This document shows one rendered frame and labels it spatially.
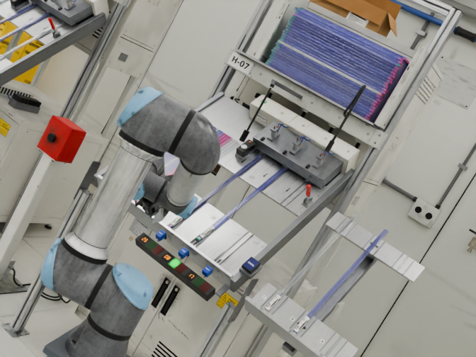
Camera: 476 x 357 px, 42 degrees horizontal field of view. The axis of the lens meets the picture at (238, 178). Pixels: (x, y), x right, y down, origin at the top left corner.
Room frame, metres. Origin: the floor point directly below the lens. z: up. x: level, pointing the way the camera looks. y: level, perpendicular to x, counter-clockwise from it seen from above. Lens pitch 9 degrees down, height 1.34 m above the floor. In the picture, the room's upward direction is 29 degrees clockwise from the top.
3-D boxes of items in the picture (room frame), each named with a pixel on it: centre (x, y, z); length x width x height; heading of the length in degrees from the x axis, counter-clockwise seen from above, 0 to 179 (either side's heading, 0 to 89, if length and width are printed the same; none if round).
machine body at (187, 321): (2.69, -0.12, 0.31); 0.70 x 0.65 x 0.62; 64
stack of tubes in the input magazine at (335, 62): (2.55, -0.12, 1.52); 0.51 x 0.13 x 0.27; 64
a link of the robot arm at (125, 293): (1.43, 0.10, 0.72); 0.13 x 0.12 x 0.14; 94
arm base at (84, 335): (1.43, 0.10, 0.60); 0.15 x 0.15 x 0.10
